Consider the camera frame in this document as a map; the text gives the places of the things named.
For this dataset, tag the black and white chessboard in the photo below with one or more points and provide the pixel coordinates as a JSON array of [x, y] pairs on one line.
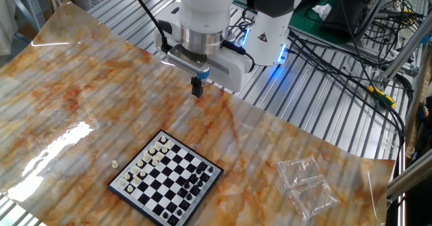
[[168, 185]]

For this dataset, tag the white chess piece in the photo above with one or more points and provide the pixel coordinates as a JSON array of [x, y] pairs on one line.
[[163, 139], [152, 150], [157, 145], [134, 169], [121, 181], [127, 176], [146, 156], [140, 162]]

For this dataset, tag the crumpled white tissue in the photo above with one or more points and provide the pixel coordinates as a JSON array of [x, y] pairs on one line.
[[322, 10]]

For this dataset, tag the aluminium profile post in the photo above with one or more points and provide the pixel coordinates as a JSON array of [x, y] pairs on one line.
[[405, 50]]

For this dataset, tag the aluminium table edge rail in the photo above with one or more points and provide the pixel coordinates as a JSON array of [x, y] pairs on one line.
[[401, 199]]

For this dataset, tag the aluminium profile rail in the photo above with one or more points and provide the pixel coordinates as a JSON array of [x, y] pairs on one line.
[[411, 177]]

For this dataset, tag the grey steel shelf frame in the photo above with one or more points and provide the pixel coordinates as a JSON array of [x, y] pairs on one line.
[[33, 3]]

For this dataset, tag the black chess pawn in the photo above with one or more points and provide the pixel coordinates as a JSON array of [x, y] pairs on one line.
[[165, 215], [198, 171], [186, 185], [193, 178], [202, 166]]

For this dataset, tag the clear plastic zip bag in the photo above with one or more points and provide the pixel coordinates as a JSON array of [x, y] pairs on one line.
[[298, 170], [315, 200]]

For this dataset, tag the white chess pawn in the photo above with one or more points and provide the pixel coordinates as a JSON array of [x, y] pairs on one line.
[[130, 188], [158, 156], [164, 149], [115, 164], [154, 162], [169, 144], [136, 179], [142, 173]]

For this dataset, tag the orange marble pattern mat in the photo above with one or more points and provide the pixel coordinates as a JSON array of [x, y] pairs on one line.
[[33, 101]]

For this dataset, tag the black chess piece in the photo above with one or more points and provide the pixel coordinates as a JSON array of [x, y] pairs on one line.
[[204, 177], [200, 183], [210, 169], [189, 196], [184, 204], [195, 190], [173, 220], [179, 212]]

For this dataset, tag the black box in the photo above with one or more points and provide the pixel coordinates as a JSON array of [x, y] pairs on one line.
[[347, 17]]

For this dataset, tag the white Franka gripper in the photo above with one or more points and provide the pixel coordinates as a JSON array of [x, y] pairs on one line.
[[233, 74]]

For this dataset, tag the grey metal pole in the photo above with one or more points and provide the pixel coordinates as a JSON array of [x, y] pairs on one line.
[[379, 11]]

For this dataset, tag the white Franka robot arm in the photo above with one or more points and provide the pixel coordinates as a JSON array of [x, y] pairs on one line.
[[206, 3]]

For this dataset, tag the white plastic bag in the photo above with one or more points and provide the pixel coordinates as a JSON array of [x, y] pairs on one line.
[[6, 23]]

